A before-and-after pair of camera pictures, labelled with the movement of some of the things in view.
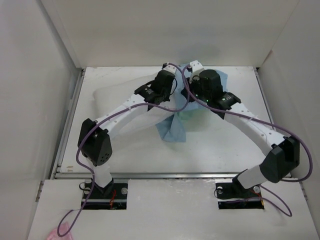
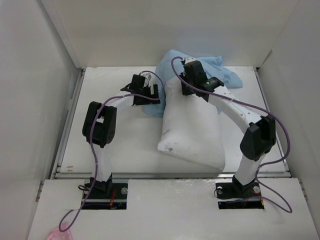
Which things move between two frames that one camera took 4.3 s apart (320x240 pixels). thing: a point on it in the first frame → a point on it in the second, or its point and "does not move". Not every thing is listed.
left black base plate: [119, 191] does not move
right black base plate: [235, 190] does not move
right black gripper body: [197, 92] does not move
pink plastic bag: [63, 229] does not move
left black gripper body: [167, 95] → [146, 92]
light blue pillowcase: [190, 117] → [173, 64]
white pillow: [109, 94] → [191, 127]
